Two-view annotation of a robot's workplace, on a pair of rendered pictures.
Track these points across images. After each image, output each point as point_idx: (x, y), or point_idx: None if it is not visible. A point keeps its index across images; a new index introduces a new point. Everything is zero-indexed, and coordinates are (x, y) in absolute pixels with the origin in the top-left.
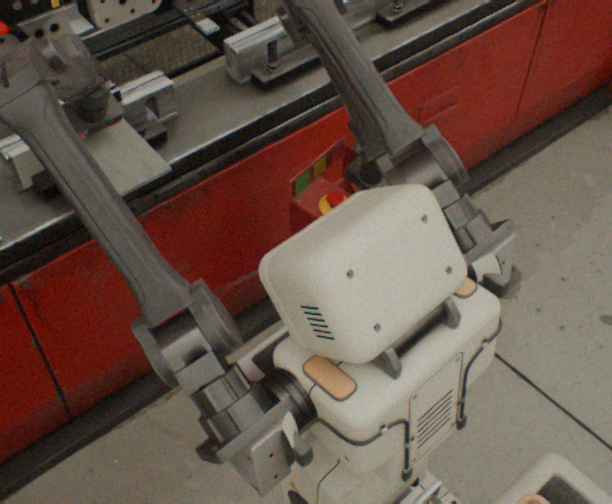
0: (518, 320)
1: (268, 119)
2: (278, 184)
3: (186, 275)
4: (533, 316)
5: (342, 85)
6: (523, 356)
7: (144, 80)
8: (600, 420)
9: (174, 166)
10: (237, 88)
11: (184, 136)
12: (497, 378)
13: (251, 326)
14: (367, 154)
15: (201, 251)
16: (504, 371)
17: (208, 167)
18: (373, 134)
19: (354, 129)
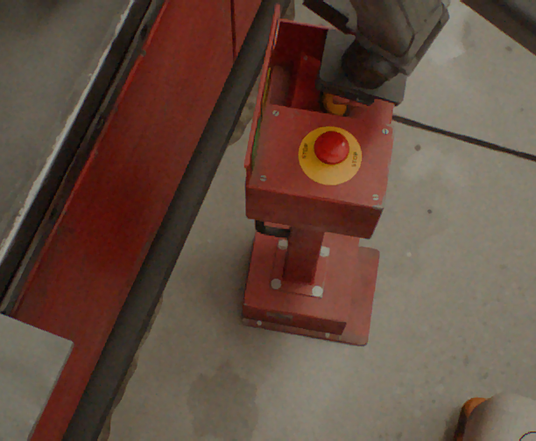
0: (492, 78)
1: (120, 43)
2: (152, 115)
3: (76, 340)
4: (507, 62)
5: (395, 2)
6: (525, 129)
7: None
8: None
9: (11, 255)
10: (16, 1)
11: None
12: (511, 179)
13: (155, 285)
14: (410, 72)
15: (85, 297)
16: (513, 164)
17: (59, 198)
18: (424, 37)
19: (384, 45)
